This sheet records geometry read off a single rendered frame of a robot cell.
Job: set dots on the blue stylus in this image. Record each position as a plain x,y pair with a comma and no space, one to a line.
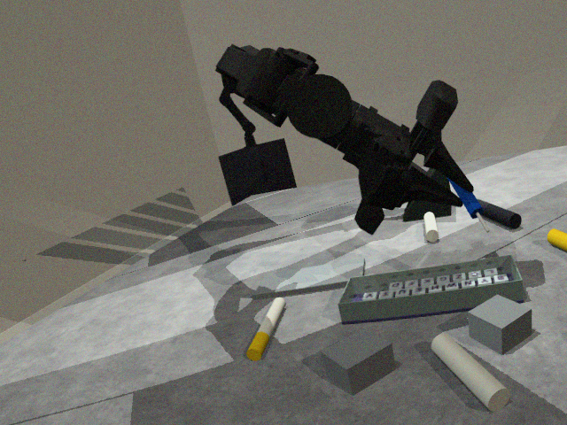
471,203

